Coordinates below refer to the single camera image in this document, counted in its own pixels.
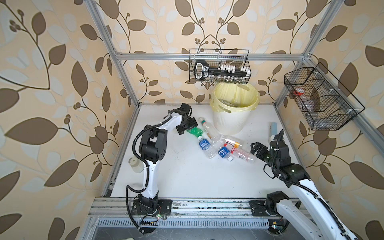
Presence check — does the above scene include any tea bottle yellow white label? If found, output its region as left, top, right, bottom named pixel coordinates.
left=220, top=135, right=244, bottom=149

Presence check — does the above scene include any green bottle yellow cap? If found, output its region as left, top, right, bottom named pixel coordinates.
left=187, top=127, right=203, bottom=138

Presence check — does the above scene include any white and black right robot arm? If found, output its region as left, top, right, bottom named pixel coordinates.
left=251, top=130, right=358, bottom=240

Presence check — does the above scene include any white ribbed waste bin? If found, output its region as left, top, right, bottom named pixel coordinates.
left=213, top=105, right=254, bottom=135

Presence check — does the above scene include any clear bottle red cap red print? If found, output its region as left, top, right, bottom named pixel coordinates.
left=224, top=144, right=257, bottom=163

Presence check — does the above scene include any water bottle blue label white cap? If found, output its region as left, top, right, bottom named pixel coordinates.
left=198, top=136, right=217, bottom=159

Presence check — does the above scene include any red capped item in basket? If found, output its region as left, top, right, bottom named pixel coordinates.
left=293, top=88, right=305, bottom=97

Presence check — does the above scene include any clear bottle green band label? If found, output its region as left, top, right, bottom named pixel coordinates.
left=220, top=100, right=240, bottom=108

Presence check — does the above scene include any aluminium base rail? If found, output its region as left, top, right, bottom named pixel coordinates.
left=76, top=197, right=343, bottom=240

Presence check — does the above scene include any black wire basket right wall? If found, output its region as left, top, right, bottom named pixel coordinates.
left=284, top=63, right=366, bottom=131

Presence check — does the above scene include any black wire basket back wall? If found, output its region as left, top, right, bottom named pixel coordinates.
left=189, top=48, right=252, bottom=84

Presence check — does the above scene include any clear bottle green red neck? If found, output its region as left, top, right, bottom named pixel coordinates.
left=199, top=118, right=220, bottom=143

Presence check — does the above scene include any yellow bin liner bag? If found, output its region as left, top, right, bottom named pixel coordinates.
left=210, top=84, right=261, bottom=110

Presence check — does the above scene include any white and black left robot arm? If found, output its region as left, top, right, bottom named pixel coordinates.
left=125, top=103, right=198, bottom=235

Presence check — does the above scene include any small bottle blue label white cap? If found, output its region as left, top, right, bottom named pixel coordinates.
left=218, top=146, right=234, bottom=162

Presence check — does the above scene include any black wire basket wall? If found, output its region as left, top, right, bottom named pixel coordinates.
left=189, top=48, right=252, bottom=84
left=284, top=63, right=366, bottom=131

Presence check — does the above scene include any black rack of white vials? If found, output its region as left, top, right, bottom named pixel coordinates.
left=192, top=60, right=252, bottom=82

